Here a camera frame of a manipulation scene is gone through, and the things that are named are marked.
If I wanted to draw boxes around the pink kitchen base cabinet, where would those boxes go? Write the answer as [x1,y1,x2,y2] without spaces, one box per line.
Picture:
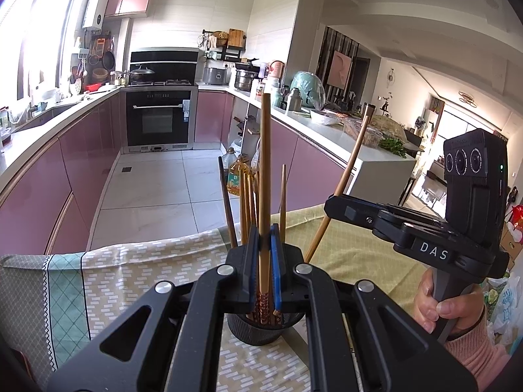
[194,84,417,229]
[0,86,127,256]

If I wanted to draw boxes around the clear plastic container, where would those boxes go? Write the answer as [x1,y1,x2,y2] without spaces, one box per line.
[342,116,384,148]

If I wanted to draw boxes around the wok with lid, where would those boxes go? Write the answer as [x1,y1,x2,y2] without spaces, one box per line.
[128,64,157,83]

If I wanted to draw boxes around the steel stock pot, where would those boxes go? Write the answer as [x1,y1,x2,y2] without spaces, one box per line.
[234,63,260,92]

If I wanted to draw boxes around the light wooden chopstick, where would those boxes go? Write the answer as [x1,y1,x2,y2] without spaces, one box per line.
[255,92,274,327]
[279,164,287,231]
[304,104,377,263]

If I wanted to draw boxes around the black wall rack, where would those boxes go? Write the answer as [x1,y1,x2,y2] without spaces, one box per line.
[201,28,247,63]

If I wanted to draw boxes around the pink wall picture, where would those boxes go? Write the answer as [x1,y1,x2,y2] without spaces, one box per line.
[329,50,353,90]

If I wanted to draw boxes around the person's right forearm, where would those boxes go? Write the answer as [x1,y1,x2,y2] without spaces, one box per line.
[443,308,519,392]

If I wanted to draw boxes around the kitchen window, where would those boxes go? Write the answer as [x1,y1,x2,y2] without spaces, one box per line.
[0,0,88,107]

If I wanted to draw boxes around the black range hood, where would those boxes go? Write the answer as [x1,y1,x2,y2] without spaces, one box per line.
[129,48,199,86]

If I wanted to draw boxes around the steel thermos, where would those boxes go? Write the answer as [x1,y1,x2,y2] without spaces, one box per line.
[286,88,303,113]

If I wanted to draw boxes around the person's right hand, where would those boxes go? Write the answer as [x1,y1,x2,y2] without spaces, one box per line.
[413,269,487,337]

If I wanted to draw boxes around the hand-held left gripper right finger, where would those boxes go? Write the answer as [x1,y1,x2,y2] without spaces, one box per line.
[270,222,479,392]

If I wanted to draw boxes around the black built-in oven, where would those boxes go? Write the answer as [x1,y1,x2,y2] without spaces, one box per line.
[125,85,199,154]

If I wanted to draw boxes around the patchwork patterned tablecloth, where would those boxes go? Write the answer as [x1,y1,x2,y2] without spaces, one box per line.
[0,204,434,392]

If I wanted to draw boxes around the dark slatted room divider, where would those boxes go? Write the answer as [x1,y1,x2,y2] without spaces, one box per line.
[320,25,361,105]

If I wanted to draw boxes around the mint green appliance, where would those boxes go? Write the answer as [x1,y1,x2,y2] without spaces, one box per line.
[289,71,326,109]

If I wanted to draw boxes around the silver rice cooker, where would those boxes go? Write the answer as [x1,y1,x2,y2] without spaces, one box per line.
[202,66,230,87]

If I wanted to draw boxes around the black mesh holder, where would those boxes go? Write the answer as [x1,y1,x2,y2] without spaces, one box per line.
[227,310,306,346]

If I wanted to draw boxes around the white bowl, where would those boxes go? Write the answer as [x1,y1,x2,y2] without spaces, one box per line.
[310,109,342,126]

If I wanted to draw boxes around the bunch of wooden chopsticks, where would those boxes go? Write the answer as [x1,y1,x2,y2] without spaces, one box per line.
[238,167,287,328]

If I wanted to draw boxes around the green vegetables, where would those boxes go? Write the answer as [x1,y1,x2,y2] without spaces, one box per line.
[378,137,408,160]

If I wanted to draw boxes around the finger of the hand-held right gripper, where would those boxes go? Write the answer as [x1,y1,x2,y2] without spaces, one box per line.
[325,194,394,234]

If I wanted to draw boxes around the cooking oil bottle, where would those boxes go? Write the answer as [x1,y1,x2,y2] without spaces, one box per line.
[227,154,252,197]

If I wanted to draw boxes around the white water heater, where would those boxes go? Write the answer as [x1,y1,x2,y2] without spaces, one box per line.
[83,0,111,31]

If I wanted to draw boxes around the white plastic bag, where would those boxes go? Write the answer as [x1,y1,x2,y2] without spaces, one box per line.
[486,275,523,350]

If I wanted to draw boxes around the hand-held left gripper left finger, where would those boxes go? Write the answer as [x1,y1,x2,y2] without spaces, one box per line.
[47,224,262,392]

